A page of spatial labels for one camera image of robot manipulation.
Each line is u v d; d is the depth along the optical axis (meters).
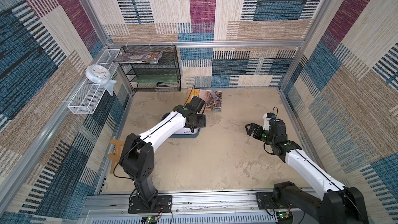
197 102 0.69
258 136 0.76
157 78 1.07
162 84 1.08
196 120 0.77
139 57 0.87
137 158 0.45
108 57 0.93
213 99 1.15
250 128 0.78
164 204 0.73
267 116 0.78
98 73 0.75
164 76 1.09
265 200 0.73
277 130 0.64
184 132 0.94
